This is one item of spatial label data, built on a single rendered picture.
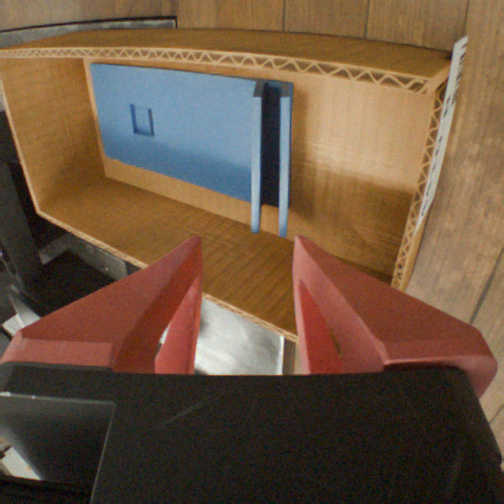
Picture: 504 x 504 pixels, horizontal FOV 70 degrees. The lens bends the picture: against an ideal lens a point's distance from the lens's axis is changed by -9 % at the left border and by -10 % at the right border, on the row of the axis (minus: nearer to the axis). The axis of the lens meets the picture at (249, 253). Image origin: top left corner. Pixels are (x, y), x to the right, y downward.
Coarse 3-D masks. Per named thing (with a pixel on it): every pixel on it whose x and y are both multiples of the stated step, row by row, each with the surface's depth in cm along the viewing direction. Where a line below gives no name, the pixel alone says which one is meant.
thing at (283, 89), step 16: (272, 80) 19; (272, 96) 19; (288, 96) 16; (144, 112) 25; (272, 112) 19; (288, 112) 16; (144, 128) 25; (272, 128) 20; (288, 128) 17; (272, 144) 20; (288, 144) 17; (272, 160) 21; (288, 160) 18; (272, 176) 22; (288, 176) 18; (272, 192) 22; (288, 192) 22
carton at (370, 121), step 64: (0, 64) 21; (64, 64) 25; (128, 64) 24; (192, 64) 21; (256, 64) 12; (320, 64) 11; (384, 64) 11; (448, 64) 11; (64, 128) 27; (320, 128) 19; (384, 128) 17; (448, 128) 15; (64, 192) 29; (128, 192) 29; (192, 192) 26; (320, 192) 21; (384, 192) 19; (128, 256) 23; (256, 256) 22; (384, 256) 20; (256, 320) 19
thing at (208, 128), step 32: (96, 64) 24; (96, 96) 26; (128, 96) 24; (160, 96) 23; (192, 96) 21; (224, 96) 20; (256, 96) 16; (128, 128) 26; (160, 128) 24; (192, 128) 22; (224, 128) 21; (256, 128) 17; (128, 160) 27; (160, 160) 25; (192, 160) 24; (224, 160) 22; (256, 160) 18; (224, 192) 24; (256, 192) 19; (256, 224) 20
